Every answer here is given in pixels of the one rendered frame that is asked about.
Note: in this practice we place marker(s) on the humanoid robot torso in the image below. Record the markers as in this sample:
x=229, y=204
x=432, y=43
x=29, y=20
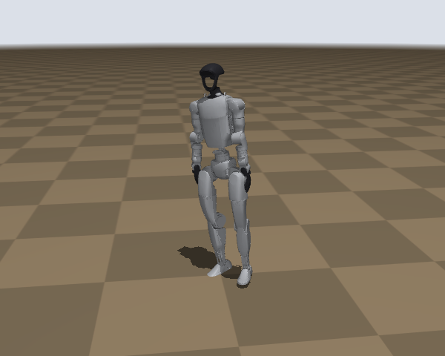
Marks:
x=217, y=126

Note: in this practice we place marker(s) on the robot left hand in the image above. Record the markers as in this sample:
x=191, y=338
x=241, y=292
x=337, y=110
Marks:
x=248, y=180

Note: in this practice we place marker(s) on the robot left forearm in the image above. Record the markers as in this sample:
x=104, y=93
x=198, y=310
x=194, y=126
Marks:
x=242, y=155

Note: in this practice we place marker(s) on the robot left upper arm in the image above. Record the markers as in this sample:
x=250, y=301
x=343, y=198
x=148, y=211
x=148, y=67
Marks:
x=237, y=107

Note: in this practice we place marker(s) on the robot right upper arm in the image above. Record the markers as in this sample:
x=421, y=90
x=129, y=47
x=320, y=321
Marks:
x=195, y=136

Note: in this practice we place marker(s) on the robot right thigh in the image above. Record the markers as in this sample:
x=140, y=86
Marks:
x=208, y=197

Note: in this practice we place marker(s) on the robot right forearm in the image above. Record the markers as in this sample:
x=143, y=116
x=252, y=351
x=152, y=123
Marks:
x=196, y=154

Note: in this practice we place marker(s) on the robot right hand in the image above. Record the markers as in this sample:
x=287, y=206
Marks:
x=196, y=172

